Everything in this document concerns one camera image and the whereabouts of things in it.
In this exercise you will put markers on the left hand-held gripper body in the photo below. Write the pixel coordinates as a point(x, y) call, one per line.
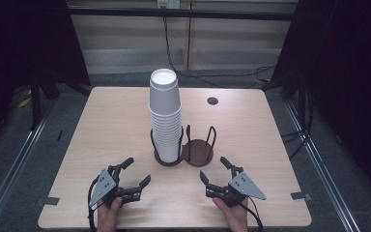
point(104, 187)

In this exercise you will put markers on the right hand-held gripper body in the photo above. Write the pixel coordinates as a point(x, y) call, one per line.
point(241, 188)

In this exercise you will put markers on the dark brown cup holder rack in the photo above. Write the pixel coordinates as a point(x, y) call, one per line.
point(198, 151)

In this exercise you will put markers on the stack of white paper cups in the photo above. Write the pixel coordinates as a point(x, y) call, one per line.
point(165, 116)

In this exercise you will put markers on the person's left hand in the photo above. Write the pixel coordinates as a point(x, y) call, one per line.
point(108, 216)

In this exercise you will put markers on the person's right hand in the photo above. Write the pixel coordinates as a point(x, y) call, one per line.
point(235, 217)

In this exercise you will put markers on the grey floor tape strip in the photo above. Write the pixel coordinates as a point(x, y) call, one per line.
point(300, 196)
point(48, 201)

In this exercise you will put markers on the black horizontal metal bar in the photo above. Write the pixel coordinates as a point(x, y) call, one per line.
point(141, 13)

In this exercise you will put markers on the dark curtain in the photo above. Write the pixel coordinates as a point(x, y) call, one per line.
point(351, 64)
point(22, 42)

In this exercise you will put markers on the metal floor rail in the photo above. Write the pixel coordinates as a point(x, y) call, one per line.
point(13, 174)
point(322, 167)

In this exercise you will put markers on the black metal stand post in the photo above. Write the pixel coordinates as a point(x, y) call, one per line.
point(35, 103)

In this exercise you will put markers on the white wall outlet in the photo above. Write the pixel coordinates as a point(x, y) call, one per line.
point(169, 4)

